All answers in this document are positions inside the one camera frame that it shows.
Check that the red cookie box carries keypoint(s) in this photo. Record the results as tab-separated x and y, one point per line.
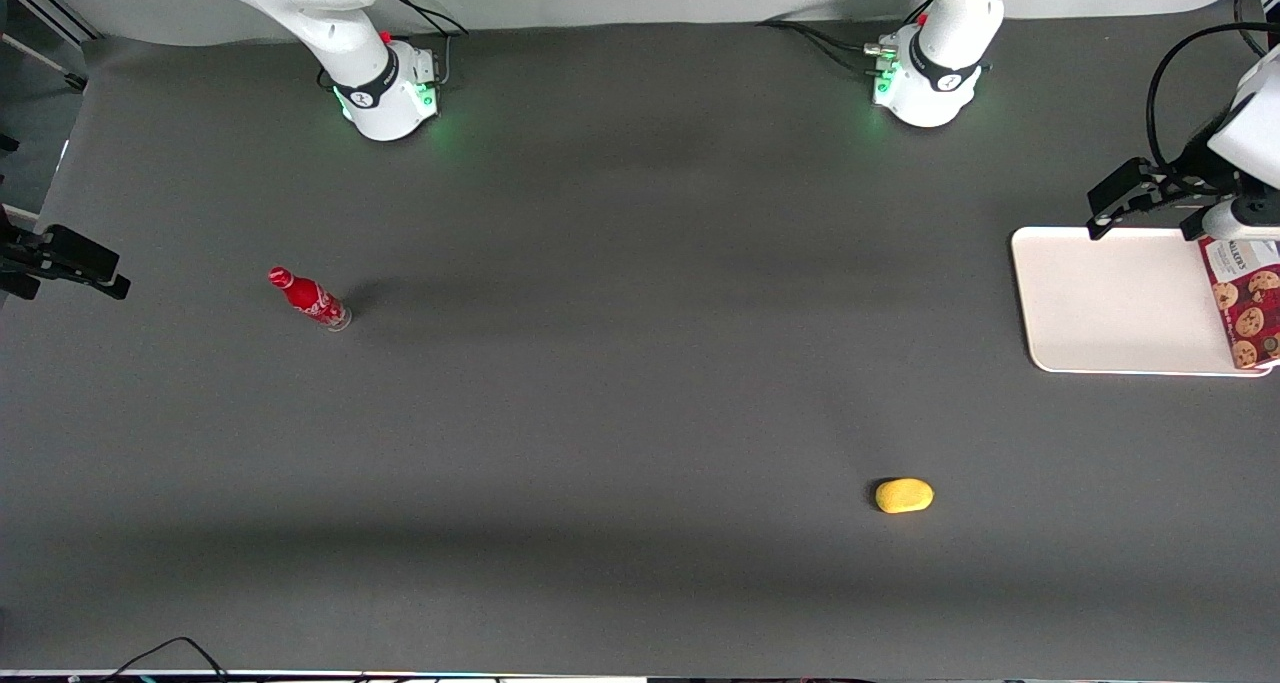
1250	303

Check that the yellow oval sponge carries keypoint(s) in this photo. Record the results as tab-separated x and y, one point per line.
904	496

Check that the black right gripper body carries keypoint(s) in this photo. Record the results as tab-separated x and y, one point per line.
22	255

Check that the aluminium frame rail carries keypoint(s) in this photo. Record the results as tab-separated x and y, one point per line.
50	5

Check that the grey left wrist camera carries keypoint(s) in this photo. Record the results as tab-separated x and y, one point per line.
1245	218

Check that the white rectangular tray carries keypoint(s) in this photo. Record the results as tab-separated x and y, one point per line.
1100	303

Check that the red cola bottle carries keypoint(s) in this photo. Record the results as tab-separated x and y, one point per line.
306	296

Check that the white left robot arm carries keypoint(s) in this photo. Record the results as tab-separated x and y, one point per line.
940	73

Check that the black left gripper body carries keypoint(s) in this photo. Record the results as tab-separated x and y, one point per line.
1186	180

